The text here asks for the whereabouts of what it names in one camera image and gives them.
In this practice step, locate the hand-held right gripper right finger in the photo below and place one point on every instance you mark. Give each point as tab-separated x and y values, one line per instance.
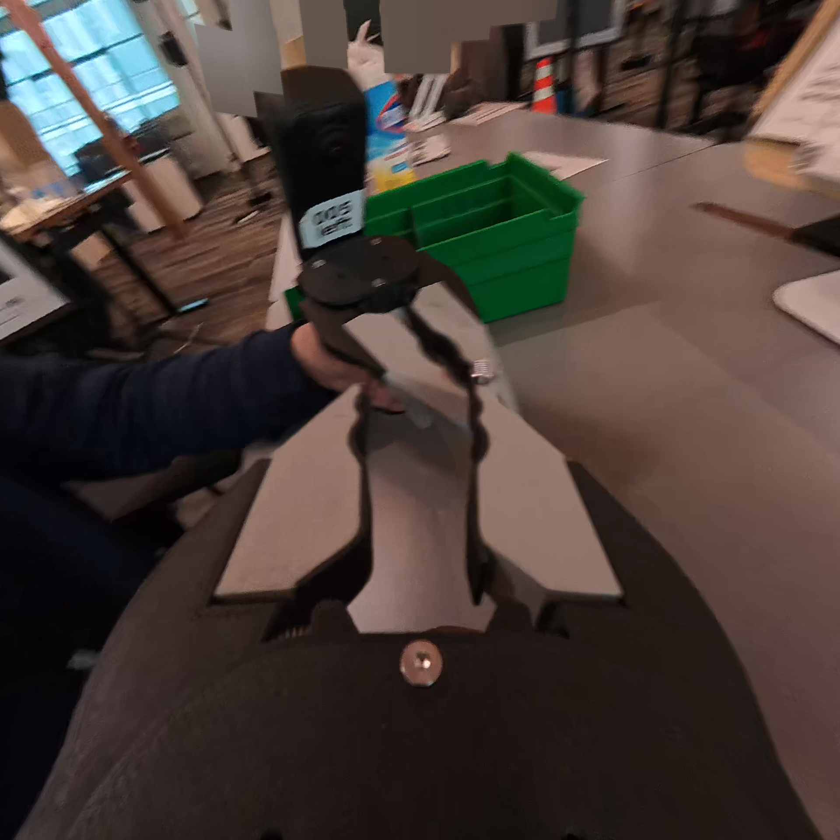
544	512

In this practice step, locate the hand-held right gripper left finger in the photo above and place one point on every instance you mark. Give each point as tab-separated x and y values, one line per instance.
295	512

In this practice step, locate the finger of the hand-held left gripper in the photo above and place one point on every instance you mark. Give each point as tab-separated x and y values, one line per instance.
453	321
400	367

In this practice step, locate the silver hex bolt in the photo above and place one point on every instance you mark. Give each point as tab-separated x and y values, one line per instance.
481	372

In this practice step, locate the green plastic bin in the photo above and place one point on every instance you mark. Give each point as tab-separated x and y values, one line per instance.
525	262

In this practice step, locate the person's left forearm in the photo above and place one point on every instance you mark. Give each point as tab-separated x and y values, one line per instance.
164	400

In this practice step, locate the person's left hand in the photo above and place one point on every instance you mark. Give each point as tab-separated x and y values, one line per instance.
321	364

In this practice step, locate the disinfectant wipes canister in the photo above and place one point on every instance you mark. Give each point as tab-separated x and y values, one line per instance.
390	151

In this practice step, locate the printed brochure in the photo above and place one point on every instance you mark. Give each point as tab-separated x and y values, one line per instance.
433	149

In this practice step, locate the white cabinet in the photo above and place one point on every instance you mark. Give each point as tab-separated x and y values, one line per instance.
170	190

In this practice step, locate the white paper sheet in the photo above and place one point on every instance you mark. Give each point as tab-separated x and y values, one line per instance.
571	164
485	113

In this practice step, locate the large window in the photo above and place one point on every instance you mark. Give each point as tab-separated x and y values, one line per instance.
131	65

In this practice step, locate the orange traffic cone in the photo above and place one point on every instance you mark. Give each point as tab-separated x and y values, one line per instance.
543	92

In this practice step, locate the wooden standing desk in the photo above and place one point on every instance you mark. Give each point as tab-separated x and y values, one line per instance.
65	210

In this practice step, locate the white framed grey panel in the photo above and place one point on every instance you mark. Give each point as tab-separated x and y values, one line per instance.
590	26

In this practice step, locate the wooden display board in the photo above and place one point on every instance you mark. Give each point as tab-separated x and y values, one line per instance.
774	164

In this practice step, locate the printed instruction sheet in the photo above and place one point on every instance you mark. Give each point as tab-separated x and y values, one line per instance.
820	111

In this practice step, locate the wooden support post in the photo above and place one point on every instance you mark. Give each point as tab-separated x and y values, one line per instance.
98	118

